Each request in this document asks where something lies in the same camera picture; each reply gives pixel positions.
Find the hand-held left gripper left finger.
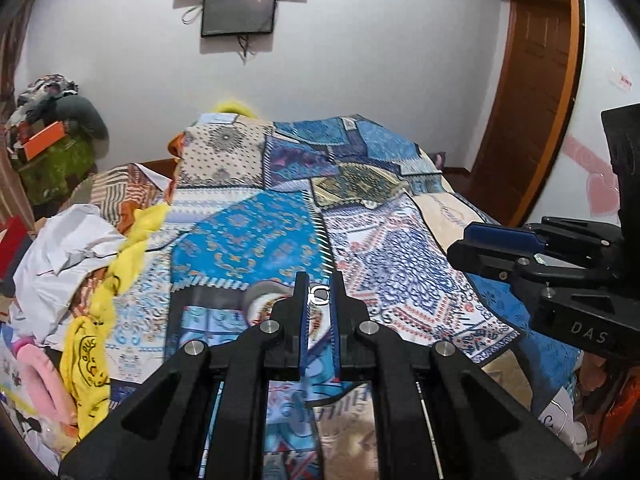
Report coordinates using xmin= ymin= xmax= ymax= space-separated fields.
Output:
xmin=58 ymin=271 xmax=308 ymax=480

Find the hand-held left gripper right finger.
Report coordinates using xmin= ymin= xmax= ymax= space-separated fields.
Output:
xmin=331 ymin=271 xmax=584 ymax=480

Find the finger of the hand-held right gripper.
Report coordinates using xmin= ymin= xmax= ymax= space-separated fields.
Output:
xmin=446 ymin=239 xmax=622 ymax=292
xmin=463 ymin=216 xmax=622 ymax=262

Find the white plastic bag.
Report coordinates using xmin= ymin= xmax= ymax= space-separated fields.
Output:
xmin=537 ymin=384 xmax=592 ymax=462

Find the blue patchwork blanket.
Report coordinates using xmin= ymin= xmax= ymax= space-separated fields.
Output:
xmin=96 ymin=112 xmax=587 ymax=480

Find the brown wooden door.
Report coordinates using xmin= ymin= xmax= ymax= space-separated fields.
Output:
xmin=464 ymin=0 xmax=587 ymax=229

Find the orange striped cloth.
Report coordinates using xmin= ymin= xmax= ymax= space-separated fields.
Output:
xmin=91 ymin=162 xmax=174 ymax=234

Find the yellow cloth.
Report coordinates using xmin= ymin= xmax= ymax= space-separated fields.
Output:
xmin=62 ymin=202 xmax=169 ymax=442

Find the yellow plush item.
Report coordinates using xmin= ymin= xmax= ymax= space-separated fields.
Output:
xmin=209 ymin=97 xmax=262 ymax=122

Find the white cloth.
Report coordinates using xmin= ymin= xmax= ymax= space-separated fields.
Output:
xmin=12 ymin=203 xmax=127 ymax=342

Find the pink cloth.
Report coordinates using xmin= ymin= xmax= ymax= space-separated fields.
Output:
xmin=12 ymin=339 xmax=77 ymax=427

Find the printed cartoon bag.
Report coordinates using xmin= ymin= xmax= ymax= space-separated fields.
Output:
xmin=0 ymin=344 xmax=67 ymax=467

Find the green patterned cloth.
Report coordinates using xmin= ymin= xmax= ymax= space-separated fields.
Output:
xmin=12 ymin=134 xmax=99 ymax=207

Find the grey cloth bundle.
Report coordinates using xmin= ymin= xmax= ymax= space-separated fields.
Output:
xmin=54 ymin=94 xmax=110 ymax=142

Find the orange box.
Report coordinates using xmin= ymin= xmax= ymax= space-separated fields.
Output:
xmin=22 ymin=119 xmax=69 ymax=160

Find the pile of mixed clothes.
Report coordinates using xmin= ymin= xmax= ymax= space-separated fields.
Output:
xmin=7 ymin=73 xmax=82 ymax=127

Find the striped red curtain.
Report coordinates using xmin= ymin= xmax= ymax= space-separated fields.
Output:
xmin=0 ymin=0 xmax=57 ymax=128

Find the pink wall decoration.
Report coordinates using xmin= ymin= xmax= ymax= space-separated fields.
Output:
xmin=564 ymin=134 xmax=622 ymax=217

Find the small pink wall sticker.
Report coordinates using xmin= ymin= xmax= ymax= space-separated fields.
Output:
xmin=607 ymin=67 xmax=637 ymax=93

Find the small black wall monitor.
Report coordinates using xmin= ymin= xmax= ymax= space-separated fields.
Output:
xmin=200 ymin=0 xmax=278 ymax=39

